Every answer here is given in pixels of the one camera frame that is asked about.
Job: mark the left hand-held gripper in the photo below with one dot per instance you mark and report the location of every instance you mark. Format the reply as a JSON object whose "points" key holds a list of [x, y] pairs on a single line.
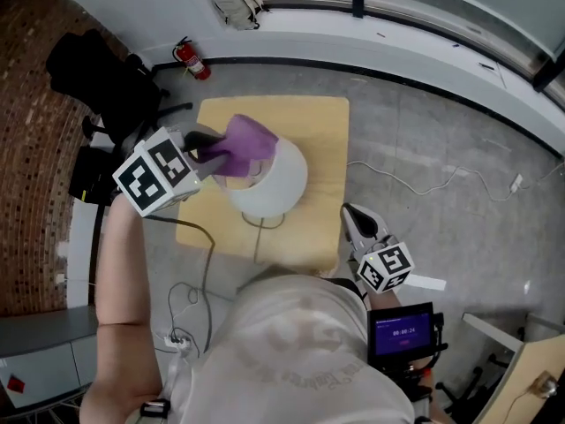
{"points": [[154, 175]]}

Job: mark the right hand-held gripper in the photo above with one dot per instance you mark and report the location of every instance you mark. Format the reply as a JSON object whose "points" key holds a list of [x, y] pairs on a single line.
{"points": [[386, 267]]}

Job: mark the purple cleaning cloth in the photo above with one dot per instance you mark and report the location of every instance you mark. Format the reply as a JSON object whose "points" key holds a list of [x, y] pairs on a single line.
{"points": [[247, 139]]}

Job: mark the white table lamp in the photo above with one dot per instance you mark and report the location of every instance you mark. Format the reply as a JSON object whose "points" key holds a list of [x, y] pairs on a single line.
{"points": [[282, 179]]}

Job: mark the person's right forearm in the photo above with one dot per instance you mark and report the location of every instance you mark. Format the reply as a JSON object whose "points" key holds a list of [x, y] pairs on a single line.
{"points": [[381, 299]]}

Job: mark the person's left forearm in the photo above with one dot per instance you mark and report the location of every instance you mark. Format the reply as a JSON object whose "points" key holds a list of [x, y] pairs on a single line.
{"points": [[123, 281]]}

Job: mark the wooden desk with white legs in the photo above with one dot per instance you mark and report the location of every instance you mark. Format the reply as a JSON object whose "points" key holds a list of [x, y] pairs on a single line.
{"points": [[521, 382]]}

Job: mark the white paper sheet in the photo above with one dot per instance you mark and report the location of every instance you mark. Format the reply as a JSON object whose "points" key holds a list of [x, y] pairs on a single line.
{"points": [[430, 283]]}

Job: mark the red fire extinguisher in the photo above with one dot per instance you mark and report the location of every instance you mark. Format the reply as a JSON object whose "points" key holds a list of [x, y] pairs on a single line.
{"points": [[194, 62]]}

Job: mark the small wooden table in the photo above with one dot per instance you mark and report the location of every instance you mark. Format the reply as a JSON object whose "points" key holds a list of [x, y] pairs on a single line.
{"points": [[318, 148]]}

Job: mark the black chest-mounted monitor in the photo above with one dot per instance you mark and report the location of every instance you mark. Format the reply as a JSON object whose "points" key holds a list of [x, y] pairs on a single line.
{"points": [[399, 331]]}

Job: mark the black equipment case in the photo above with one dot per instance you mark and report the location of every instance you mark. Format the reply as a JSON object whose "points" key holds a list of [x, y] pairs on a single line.
{"points": [[90, 175]]}

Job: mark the black office chair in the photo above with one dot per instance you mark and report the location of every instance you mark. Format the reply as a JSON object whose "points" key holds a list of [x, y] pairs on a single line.
{"points": [[97, 82]]}

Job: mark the person's white shirt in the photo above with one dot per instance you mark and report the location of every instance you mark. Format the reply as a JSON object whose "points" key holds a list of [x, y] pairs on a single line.
{"points": [[287, 360]]}

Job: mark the beige backpack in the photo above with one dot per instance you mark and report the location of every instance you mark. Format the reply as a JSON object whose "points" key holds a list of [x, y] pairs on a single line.
{"points": [[238, 2]]}

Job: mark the black swivel chair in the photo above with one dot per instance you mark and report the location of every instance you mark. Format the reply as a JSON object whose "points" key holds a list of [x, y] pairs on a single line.
{"points": [[472, 387]]}

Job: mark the white floor power strip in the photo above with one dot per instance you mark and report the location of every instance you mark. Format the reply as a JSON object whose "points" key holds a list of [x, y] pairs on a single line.
{"points": [[176, 345]]}

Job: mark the small shiny metal object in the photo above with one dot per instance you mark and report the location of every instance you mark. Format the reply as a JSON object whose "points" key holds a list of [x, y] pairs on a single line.
{"points": [[545, 384]]}

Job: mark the grey low cabinet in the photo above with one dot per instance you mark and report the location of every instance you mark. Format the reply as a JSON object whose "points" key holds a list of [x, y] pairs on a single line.
{"points": [[44, 351]]}

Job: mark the small red object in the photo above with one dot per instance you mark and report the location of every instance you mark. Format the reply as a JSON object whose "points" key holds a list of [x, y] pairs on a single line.
{"points": [[15, 383]]}

